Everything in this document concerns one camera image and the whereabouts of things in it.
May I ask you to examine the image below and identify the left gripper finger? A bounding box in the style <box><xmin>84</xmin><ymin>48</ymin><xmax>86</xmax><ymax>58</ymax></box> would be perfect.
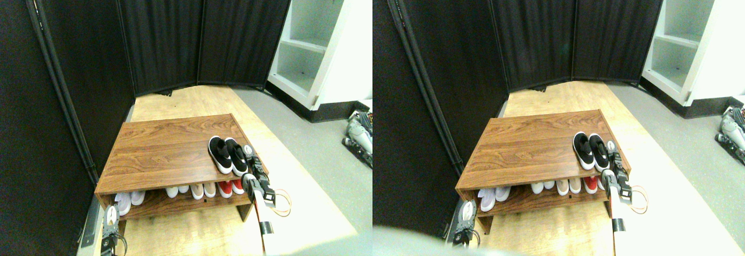
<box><xmin>459</xmin><ymin>199</ymin><xmax>478</xmax><ymax>230</ymax></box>
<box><xmin>103</xmin><ymin>205</ymin><xmax>120</xmax><ymax>237</ymax></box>

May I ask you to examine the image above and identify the black shoe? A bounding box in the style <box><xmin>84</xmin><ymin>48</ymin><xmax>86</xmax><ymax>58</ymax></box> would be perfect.
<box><xmin>208</xmin><ymin>136</ymin><xmax>233</xmax><ymax>175</ymax></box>
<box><xmin>573</xmin><ymin>131</ymin><xmax>596</xmax><ymax>170</ymax></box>
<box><xmin>588</xmin><ymin>133</ymin><xmax>610</xmax><ymax>172</ymax></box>
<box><xmin>225</xmin><ymin>138</ymin><xmax>249</xmax><ymax>177</ymax></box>

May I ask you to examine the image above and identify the brown shoe rack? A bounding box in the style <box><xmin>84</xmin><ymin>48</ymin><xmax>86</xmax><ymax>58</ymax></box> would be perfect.
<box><xmin>455</xmin><ymin>109</ymin><xmax>632</xmax><ymax>235</ymax></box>
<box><xmin>94</xmin><ymin>113</ymin><xmax>269</xmax><ymax>239</ymax></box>

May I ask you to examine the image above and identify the white shelf unit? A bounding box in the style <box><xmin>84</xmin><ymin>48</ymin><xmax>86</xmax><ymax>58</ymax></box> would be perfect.
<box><xmin>267</xmin><ymin>0</ymin><xmax>373</xmax><ymax>112</ymax></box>
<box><xmin>640</xmin><ymin>0</ymin><xmax>745</xmax><ymax>106</ymax></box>

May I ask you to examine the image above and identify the black curtain stand pole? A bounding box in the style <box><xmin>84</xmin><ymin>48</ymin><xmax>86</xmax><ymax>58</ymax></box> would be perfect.
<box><xmin>19</xmin><ymin>0</ymin><xmax>98</xmax><ymax>186</ymax></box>
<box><xmin>377</xmin><ymin>0</ymin><xmax>466</xmax><ymax>172</ymax></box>

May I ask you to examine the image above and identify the orange wire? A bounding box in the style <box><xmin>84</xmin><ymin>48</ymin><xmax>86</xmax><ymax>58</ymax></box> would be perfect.
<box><xmin>274</xmin><ymin>189</ymin><xmax>292</xmax><ymax>217</ymax></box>
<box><xmin>630</xmin><ymin>185</ymin><xmax>648</xmax><ymax>215</ymax></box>

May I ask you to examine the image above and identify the grey machine with cables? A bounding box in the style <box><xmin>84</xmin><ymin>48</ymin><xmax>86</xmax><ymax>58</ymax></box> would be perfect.
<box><xmin>342</xmin><ymin>109</ymin><xmax>373</xmax><ymax>169</ymax></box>
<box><xmin>715</xmin><ymin>106</ymin><xmax>745</xmax><ymax>166</ymax></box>

